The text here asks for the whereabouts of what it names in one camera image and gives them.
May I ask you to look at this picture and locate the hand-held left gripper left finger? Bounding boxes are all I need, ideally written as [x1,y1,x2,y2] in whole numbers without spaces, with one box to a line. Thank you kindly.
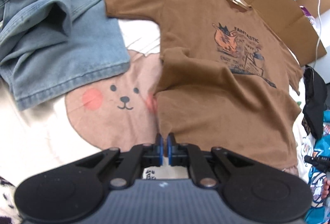
[75,134,164,190]

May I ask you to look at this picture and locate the white cable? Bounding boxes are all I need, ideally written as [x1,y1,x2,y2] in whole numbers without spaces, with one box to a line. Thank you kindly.
[312,0,326,67]

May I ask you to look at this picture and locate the cream bear print bedsheet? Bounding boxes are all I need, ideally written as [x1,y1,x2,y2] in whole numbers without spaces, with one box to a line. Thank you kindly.
[0,0,320,224]

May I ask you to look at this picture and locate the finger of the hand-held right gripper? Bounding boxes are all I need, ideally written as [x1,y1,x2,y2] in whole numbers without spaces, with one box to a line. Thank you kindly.
[304,155,330,171]

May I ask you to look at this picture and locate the blue denim jeans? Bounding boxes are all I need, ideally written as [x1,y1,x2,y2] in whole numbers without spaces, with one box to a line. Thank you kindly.
[0,0,131,111]

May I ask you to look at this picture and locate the brown printed t-shirt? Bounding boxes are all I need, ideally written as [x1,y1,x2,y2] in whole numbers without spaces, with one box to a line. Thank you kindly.
[103,0,303,171]

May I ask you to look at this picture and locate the black white patterned cloth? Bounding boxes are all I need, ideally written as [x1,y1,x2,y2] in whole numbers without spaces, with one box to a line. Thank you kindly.
[0,176,22,224]

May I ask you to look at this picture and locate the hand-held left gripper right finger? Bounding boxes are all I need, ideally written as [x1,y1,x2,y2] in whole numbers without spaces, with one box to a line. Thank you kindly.
[166,132,258,190]

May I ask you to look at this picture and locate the teal printed blanket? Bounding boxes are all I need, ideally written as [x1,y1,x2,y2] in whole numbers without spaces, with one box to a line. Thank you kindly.
[304,111,330,224]

